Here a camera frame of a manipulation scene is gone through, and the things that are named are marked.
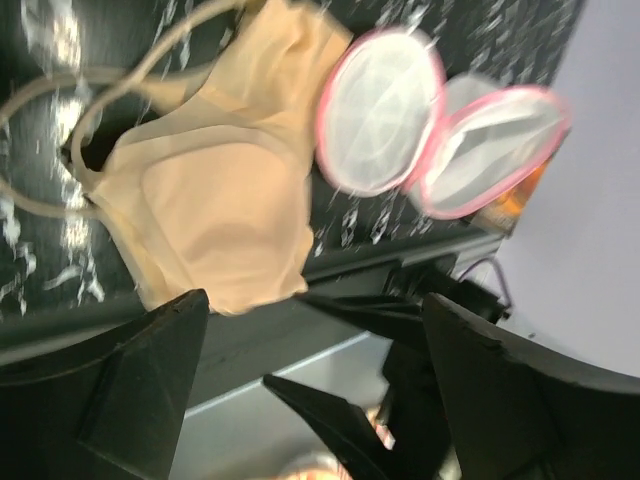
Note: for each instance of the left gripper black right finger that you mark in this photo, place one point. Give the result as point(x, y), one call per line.
point(519, 410)

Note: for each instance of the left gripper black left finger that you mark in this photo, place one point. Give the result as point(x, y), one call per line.
point(109, 407)

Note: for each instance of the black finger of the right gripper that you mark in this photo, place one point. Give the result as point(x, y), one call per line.
point(342, 426)

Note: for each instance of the beige bra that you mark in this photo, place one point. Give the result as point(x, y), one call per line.
point(197, 161)

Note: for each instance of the white pink-trimmed mesh laundry bag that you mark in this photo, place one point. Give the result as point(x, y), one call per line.
point(389, 118)

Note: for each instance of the dark paperback book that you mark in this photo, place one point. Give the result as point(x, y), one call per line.
point(502, 215)

